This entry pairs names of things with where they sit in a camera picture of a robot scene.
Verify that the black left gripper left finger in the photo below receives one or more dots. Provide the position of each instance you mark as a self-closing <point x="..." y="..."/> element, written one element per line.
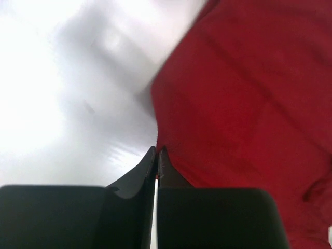
<point x="54" y="216"/>

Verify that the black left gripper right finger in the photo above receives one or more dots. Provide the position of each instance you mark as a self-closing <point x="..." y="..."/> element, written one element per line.
<point x="189" y="217"/>

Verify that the red t shirt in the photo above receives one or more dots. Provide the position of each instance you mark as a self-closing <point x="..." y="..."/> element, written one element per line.
<point x="244" y="100"/>

